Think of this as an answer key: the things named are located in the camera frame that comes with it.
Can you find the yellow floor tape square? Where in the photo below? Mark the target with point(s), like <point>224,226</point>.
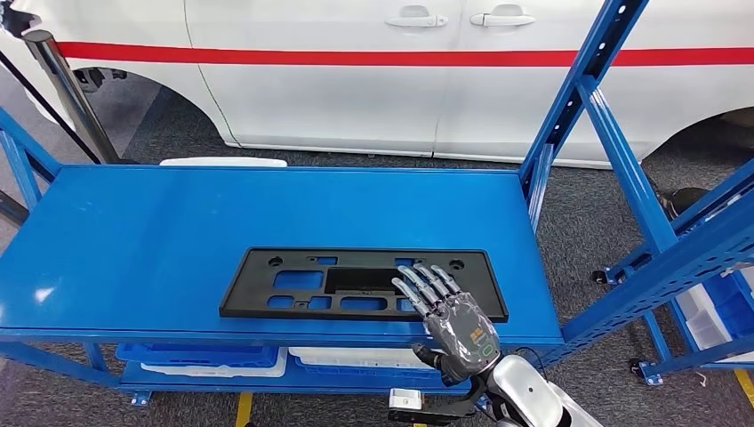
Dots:
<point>745,389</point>

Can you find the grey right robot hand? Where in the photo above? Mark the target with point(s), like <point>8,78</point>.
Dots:
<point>465,336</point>

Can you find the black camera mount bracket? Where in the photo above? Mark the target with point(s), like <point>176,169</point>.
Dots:
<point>453,409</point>

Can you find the blue plastic bin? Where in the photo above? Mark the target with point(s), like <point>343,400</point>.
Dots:
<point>353,371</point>
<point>194,355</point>
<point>736,303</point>

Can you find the grey slanted metal bar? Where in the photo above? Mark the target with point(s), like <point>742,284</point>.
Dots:
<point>9,207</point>

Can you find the black curved plastic part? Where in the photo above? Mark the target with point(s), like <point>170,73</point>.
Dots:
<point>689,203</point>

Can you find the black stanchion belt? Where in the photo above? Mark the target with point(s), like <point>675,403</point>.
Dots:
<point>50,106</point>

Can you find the small white floor scrap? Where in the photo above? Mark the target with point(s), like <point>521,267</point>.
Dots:
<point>701,378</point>

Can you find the blue wheeled shelf rack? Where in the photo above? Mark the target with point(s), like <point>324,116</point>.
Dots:
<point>657,342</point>

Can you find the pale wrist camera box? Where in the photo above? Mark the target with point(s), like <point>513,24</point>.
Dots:
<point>405,399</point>

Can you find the black plastic plate bracket part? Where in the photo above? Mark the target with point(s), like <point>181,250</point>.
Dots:
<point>253,294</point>

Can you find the blue metal shelf rack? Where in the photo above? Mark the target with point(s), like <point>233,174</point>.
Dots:
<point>147,247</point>

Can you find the white car with red stripe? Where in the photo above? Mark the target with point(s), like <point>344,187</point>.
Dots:
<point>324,100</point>

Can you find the chrome stanchion pole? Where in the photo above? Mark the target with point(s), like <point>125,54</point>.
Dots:
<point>68,94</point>

